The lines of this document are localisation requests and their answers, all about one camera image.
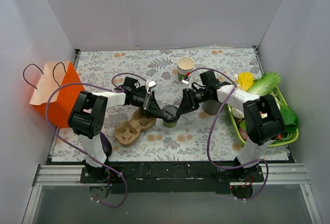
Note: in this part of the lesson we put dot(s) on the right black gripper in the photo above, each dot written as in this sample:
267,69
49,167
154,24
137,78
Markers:
187,100

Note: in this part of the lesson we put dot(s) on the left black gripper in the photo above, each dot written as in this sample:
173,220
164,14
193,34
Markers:
149,101

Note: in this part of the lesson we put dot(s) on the black plastic cup lid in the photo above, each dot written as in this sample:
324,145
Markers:
169,113

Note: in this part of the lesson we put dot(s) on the green paper cup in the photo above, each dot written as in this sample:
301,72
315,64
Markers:
170,123

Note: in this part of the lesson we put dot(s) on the brown cardboard cup carrier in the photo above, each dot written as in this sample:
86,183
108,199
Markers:
128,132

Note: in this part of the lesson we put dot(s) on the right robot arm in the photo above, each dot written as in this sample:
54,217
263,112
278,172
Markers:
248,159

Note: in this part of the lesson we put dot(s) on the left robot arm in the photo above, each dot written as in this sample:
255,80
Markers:
87,118

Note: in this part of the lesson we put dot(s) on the grey straw holder cup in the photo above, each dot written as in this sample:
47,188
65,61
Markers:
211,107

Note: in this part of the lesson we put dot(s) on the floral tablecloth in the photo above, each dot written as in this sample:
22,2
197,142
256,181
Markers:
196,135

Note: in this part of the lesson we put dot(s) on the stack of paper cups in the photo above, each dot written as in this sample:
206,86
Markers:
184,65

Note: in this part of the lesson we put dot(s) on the white radish toy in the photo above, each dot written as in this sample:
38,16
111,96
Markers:
237,113

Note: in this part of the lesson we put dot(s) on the green plastic basket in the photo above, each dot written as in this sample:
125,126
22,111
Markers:
283,141

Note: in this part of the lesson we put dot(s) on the purple eggplant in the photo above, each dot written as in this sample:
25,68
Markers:
106,145

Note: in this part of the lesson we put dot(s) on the pink sweet potato toy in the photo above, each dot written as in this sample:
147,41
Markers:
243,134

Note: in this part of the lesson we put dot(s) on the napa cabbage toy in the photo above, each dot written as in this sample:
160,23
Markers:
265,84

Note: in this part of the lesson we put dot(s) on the orange paper bag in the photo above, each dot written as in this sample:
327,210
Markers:
56,91

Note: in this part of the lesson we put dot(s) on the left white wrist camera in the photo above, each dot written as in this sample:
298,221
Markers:
150,84

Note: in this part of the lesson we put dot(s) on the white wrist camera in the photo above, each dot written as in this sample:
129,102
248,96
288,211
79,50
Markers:
150,84
186,80

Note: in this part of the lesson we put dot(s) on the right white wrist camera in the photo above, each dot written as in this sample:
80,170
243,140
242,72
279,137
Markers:
186,80

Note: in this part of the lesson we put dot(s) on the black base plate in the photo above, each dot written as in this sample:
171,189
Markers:
167,177

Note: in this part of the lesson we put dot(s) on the aluminium frame rail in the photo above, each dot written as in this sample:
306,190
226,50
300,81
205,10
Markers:
274,174

